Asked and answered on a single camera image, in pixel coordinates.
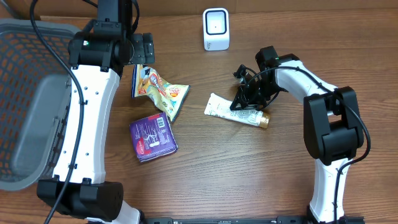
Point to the black rail at table edge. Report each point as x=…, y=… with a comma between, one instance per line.
x=277, y=220

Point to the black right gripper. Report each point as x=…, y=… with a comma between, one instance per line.
x=246, y=102

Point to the white barcode scanner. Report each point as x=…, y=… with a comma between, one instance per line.
x=216, y=35

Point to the white tube with gold cap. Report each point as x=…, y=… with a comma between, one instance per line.
x=219, y=107

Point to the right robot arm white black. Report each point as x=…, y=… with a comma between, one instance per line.
x=333, y=130

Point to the yellow snack bag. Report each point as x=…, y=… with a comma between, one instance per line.
x=167, y=97

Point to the grey plastic shopping basket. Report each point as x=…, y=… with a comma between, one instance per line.
x=35, y=98

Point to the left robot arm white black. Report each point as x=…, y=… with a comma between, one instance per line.
x=97, y=57

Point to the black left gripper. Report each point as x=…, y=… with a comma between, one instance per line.
x=144, y=48

